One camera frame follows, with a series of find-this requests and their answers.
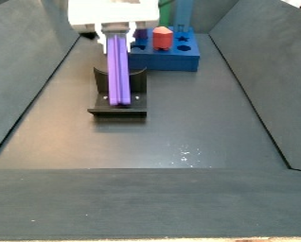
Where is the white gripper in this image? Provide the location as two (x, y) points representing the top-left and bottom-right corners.
(67, 0), (160, 54)

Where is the purple star-profile bar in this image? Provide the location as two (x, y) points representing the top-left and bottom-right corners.
(108, 34), (130, 106)

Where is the black curved fixture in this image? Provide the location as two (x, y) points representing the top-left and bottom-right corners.
(87, 69), (148, 116)

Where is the small purple square peg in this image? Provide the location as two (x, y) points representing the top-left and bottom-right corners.
(134, 29), (149, 40)

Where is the red pentagon peg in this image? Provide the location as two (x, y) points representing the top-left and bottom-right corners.
(153, 26), (174, 50)

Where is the green cylinder peg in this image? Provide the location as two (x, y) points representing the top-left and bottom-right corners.
(158, 0), (173, 26)

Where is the blue shape sorter base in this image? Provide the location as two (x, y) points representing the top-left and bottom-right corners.
(128, 28), (200, 72)

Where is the light blue double-round peg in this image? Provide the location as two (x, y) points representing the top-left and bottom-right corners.
(174, 0), (194, 32)

